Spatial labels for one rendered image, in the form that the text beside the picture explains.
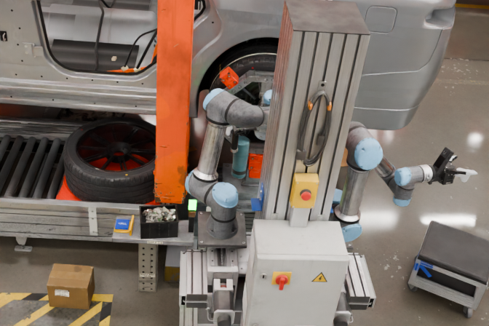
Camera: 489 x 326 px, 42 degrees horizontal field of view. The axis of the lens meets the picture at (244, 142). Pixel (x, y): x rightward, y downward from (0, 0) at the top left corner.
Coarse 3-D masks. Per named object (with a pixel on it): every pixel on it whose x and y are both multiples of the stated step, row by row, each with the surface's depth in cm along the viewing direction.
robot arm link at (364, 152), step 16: (352, 128) 262; (352, 144) 258; (368, 144) 254; (352, 160) 260; (368, 160) 256; (352, 176) 265; (352, 192) 269; (336, 208) 281; (352, 208) 274; (352, 224) 277
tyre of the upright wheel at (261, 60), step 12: (240, 48) 378; (252, 48) 373; (264, 48) 372; (276, 48) 373; (228, 60) 374; (240, 60) 366; (252, 60) 362; (264, 60) 362; (216, 72) 380; (240, 72) 365; (216, 84) 370
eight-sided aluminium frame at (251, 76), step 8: (248, 72) 361; (256, 72) 361; (264, 72) 361; (272, 72) 362; (240, 80) 363; (248, 80) 358; (256, 80) 358; (264, 80) 359; (272, 80) 360; (232, 88) 362; (240, 88) 362; (256, 144) 390; (264, 144) 391; (256, 152) 388
